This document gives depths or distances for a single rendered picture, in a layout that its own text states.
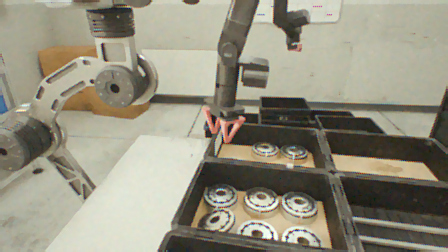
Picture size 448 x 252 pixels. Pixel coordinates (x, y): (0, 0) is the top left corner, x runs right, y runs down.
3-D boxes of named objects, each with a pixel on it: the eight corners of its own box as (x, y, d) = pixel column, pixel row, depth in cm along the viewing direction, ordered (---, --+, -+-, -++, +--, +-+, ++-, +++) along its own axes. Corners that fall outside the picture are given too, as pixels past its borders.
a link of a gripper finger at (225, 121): (226, 133, 78) (230, 102, 74) (242, 143, 73) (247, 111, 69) (206, 137, 74) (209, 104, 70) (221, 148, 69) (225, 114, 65)
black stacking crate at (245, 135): (203, 187, 93) (202, 159, 89) (220, 145, 120) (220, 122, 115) (325, 203, 87) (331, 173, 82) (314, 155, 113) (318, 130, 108)
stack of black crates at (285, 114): (257, 156, 238) (260, 108, 219) (256, 139, 265) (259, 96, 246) (304, 158, 234) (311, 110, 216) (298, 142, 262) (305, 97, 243)
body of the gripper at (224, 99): (222, 102, 77) (225, 77, 74) (245, 115, 70) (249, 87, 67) (202, 105, 73) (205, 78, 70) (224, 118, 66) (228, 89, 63)
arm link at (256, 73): (225, 28, 66) (222, 42, 59) (273, 33, 65) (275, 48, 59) (221, 73, 73) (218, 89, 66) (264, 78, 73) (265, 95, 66)
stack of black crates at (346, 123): (314, 188, 198) (324, 132, 179) (306, 165, 225) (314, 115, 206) (372, 192, 195) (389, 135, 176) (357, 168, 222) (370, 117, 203)
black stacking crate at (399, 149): (326, 203, 86) (332, 173, 82) (315, 155, 113) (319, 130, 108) (471, 222, 80) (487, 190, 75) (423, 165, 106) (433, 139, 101)
